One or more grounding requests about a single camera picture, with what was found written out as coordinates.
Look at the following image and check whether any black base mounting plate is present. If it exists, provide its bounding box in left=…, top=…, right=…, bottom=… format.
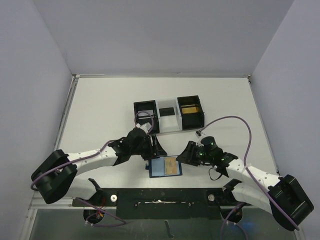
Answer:
left=87, top=188, right=239, bottom=220

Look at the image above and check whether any black bin with gold card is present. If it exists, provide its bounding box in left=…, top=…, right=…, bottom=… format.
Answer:
left=177, top=95, right=205, bottom=130

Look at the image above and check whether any patterned gold card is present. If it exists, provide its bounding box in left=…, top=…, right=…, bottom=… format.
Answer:
left=164, top=157, right=178, bottom=175
left=181, top=106, right=202, bottom=115

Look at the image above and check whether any white middle bin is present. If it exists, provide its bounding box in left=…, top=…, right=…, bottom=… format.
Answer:
left=156, top=98, right=183, bottom=134

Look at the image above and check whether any aluminium left side rail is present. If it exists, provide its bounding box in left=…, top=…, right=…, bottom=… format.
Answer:
left=53, top=74, right=80, bottom=151

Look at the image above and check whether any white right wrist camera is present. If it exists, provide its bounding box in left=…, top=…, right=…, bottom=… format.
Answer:
left=195, top=130, right=206, bottom=147

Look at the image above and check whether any aluminium front rail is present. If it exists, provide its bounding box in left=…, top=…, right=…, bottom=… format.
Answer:
left=28, top=186, right=300, bottom=211

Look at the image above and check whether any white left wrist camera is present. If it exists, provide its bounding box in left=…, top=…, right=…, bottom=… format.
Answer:
left=135, top=122, right=152, bottom=133

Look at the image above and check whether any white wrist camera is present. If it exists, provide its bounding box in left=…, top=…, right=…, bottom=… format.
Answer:
left=135, top=122, right=152, bottom=133
left=195, top=130, right=206, bottom=147

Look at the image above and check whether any black bin with silver card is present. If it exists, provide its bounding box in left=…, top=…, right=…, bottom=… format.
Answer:
left=133, top=100, right=160, bottom=134

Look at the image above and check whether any silver credit card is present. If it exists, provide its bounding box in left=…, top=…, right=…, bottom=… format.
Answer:
left=138, top=109, right=154, bottom=118

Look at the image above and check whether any blue leather card holder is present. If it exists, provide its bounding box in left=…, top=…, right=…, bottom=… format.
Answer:
left=144, top=156, right=183, bottom=179

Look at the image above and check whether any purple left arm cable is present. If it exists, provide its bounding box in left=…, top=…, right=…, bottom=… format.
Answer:
left=30, top=111, right=155, bottom=228

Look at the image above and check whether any black card from holder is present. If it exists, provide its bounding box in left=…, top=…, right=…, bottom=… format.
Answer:
left=159, top=107, right=175, bottom=117

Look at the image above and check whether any aluminium rail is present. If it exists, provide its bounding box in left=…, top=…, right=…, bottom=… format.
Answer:
left=28, top=186, right=300, bottom=211
left=53, top=74, right=80, bottom=151

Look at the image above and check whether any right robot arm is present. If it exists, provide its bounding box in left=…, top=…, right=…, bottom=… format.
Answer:
left=176, top=136, right=314, bottom=231

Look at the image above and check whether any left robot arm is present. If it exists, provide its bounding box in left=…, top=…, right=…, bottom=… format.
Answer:
left=30, top=126, right=168, bottom=204

